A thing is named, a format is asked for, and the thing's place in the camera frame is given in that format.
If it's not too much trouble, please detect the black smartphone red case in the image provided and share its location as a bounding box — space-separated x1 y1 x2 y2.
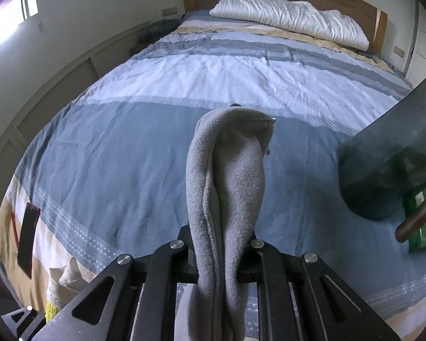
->
11 202 41 279

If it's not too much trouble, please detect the white pillow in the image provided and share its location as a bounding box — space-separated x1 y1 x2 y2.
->
209 0 369 51

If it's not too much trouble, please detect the grey fleece cloth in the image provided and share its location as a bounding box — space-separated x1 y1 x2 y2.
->
174 106 274 340

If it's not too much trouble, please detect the dark grey cylindrical bin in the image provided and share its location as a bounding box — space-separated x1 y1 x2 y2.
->
339 78 426 220

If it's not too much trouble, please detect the yellow white cloth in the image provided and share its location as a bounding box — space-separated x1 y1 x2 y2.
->
45 257 88 323

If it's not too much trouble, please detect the striped bed duvet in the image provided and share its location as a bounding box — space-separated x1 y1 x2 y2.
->
0 9 426 341

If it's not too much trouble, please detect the white wardrobe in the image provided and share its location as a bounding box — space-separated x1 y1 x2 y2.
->
406 2 426 88

